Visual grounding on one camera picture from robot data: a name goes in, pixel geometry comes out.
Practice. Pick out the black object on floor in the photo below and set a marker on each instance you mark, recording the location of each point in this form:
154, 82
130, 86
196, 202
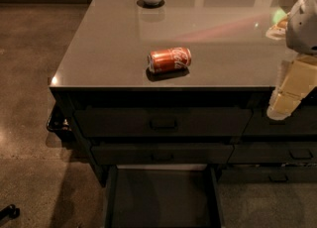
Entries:
11, 211

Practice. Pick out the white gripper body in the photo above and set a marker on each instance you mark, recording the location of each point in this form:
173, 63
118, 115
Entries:
303, 27

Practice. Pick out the middle right drawer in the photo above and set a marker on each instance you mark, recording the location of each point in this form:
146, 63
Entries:
274, 153

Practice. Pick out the top left drawer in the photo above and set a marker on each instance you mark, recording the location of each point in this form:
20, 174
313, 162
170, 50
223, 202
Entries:
162, 122

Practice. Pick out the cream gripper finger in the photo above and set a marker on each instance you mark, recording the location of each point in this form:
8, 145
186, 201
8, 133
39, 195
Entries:
277, 31
295, 80

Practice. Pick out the top right drawer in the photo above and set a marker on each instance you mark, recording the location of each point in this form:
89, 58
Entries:
302, 122

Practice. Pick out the red coke can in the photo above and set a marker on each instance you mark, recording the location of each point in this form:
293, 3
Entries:
169, 60

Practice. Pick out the black side handle bar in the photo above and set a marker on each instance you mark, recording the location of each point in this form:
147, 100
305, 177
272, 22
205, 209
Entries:
57, 122

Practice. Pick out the middle left drawer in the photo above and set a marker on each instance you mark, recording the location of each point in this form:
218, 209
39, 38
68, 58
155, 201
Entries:
161, 154

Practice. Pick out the bottom right drawer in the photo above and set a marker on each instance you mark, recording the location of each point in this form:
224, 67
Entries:
268, 174

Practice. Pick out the dark drawer cabinet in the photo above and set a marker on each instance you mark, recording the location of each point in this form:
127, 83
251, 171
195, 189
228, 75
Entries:
233, 64

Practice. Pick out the open bottom left drawer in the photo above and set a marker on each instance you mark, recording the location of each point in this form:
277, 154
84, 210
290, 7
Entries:
162, 199

